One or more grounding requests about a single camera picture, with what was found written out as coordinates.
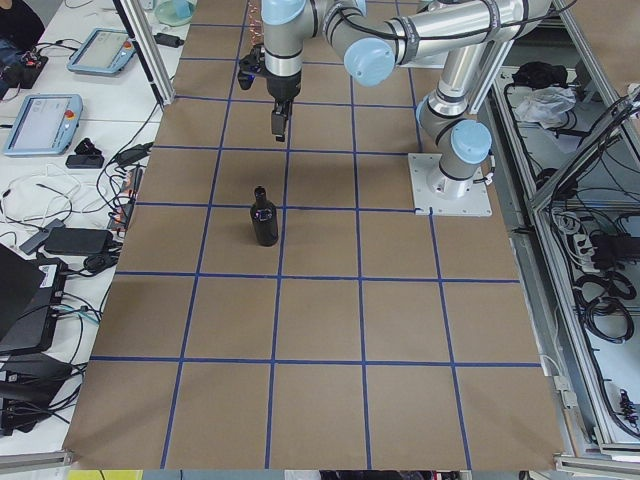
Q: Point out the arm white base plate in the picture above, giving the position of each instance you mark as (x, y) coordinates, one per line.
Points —
(436, 194)

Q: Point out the dark wine bottle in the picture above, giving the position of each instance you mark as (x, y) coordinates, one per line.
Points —
(264, 218)

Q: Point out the copper wire wine basket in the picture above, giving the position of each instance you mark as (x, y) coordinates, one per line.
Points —
(254, 22)

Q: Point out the aluminium frame post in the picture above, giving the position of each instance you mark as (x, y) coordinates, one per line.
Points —
(139, 30)

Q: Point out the green glass plate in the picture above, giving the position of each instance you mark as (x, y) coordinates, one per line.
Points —
(174, 13)

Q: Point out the black laptop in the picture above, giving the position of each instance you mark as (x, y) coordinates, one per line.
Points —
(30, 291)

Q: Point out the blue teach pendant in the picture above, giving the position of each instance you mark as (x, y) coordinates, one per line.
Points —
(105, 52)
(45, 125)

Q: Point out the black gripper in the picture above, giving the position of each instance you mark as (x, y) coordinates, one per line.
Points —
(283, 89)

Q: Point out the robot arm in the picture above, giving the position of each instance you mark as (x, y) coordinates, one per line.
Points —
(371, 51)

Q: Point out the black power adapter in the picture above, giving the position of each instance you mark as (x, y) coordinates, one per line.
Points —
(77, 241)

